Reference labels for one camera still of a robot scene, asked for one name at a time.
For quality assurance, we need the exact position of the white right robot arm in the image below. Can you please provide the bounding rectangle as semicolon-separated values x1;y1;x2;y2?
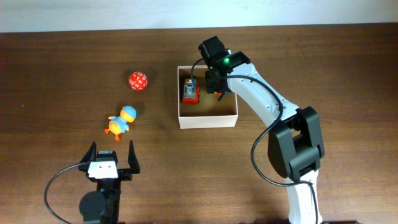
198;36;325;223

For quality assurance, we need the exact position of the orange toy duck blue hat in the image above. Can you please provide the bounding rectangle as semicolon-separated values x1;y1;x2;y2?
104;105;137;141

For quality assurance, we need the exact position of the pink cardboard box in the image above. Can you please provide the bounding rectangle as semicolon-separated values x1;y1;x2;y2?
177;65;239;129

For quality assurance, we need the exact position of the red toy fire truck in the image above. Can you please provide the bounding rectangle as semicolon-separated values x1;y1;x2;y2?
182;78;200;105

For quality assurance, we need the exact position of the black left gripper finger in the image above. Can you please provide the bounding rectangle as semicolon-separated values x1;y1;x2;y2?
80;141;96;163
127;140;140;170

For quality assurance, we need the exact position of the red lettered ball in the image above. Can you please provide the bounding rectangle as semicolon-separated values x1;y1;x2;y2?
128;71;148;91

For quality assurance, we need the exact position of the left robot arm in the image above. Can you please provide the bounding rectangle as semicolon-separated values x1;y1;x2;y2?
78;141;141;224

